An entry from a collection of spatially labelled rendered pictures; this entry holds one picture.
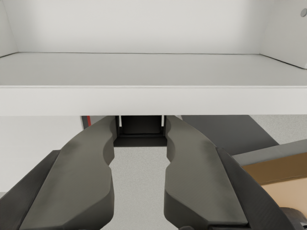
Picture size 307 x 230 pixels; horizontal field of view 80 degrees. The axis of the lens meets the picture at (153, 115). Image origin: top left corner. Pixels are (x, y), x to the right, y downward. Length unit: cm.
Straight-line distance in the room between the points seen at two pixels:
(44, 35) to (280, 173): 39
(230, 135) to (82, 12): 47
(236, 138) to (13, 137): 49
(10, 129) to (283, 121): 143
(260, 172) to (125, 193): 135
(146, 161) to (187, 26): 125
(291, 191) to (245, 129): 21
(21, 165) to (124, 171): 110
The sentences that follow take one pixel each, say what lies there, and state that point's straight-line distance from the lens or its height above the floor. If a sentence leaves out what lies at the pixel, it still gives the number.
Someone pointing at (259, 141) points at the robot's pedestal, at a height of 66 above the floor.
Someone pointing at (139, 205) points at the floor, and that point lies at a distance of 175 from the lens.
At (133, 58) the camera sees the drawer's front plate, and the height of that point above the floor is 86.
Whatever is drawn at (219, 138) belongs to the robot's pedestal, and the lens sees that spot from 54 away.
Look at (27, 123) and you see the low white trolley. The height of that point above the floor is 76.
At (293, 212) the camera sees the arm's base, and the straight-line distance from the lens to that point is 46.
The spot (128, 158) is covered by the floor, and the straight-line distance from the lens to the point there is 137.
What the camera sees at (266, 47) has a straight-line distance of 21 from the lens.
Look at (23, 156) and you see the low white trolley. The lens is 40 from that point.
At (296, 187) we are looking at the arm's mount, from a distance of 42.
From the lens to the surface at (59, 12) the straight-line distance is 20.
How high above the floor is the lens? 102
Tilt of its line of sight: 62 degrees down
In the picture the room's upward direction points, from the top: 175 degrees clockwise
